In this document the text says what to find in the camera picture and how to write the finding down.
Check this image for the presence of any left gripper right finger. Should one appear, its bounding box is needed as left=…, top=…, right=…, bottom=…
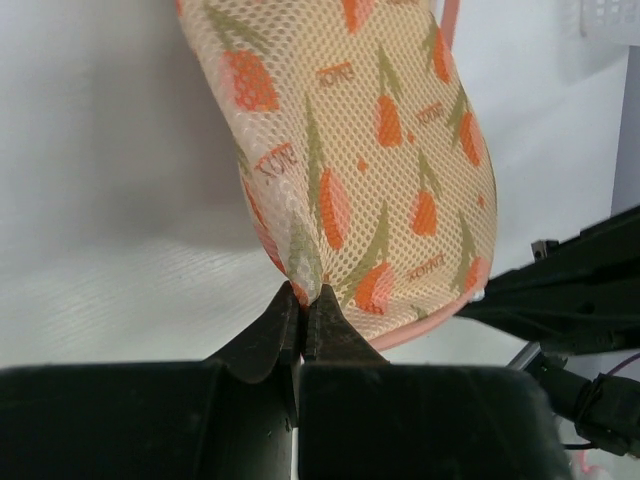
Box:
left=299, top=284, right=388, bottom=364

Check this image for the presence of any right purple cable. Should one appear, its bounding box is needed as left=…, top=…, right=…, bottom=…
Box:
left=607, top=349, right=640, bottom=376

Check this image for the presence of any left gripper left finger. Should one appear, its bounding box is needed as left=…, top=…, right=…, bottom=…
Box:
left=204, top=282, right=300, bottom=479

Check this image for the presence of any floral mesh laundry bag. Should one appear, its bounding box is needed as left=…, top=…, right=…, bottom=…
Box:
left=176, top=1, right=497, bottom=350

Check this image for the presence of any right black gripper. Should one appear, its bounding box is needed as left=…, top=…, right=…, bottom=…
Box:
left=459, top=207, right=639, bottom=456

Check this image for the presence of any white plastic basket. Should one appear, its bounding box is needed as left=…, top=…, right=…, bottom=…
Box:
left=580, top=0, right=640, bottom=46

